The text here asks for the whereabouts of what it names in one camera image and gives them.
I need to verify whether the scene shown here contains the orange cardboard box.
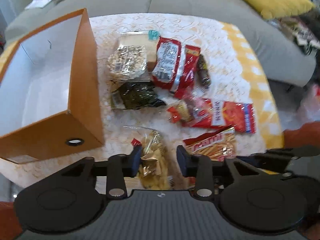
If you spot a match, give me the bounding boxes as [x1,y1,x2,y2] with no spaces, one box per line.
[1,9,104,164]

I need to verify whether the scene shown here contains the white lace tablecloth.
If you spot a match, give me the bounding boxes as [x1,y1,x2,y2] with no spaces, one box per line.
[1,9,272,190]

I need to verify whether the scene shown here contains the striped french fries packet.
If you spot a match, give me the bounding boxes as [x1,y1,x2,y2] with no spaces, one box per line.
[183,126,237,161]

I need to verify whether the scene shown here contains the yellow checked tablecloth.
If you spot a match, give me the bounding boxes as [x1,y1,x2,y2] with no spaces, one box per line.
[0,22,284,153]

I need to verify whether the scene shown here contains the dark seaweed snack bag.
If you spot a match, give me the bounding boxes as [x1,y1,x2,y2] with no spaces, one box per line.
[111,82,167,111]

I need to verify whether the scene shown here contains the clear bag yellow chips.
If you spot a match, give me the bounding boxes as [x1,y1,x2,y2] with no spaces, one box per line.
[124,126,175,190]

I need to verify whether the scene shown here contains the magazines pile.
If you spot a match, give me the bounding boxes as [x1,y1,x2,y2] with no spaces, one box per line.
[268,17,319,55]

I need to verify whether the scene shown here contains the large red snack bag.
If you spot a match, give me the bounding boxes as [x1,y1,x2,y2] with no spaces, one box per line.
[151,37,201,99]

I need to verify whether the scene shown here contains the red spicy snack packet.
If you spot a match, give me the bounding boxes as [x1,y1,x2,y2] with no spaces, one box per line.
[183,99,257,134]

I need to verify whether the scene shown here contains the grey sofa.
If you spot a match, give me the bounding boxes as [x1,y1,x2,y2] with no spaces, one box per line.
[4,0,316,87]

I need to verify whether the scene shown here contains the dark sausage stick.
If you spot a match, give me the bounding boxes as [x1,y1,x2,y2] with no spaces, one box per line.
[196,54,211,89]

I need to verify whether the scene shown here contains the papers on sofa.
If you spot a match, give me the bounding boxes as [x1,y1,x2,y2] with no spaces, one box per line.
[25,0,53,10]

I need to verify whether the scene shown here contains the small clear candy bag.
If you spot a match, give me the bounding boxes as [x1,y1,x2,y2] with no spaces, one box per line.
[167,99,201,123]

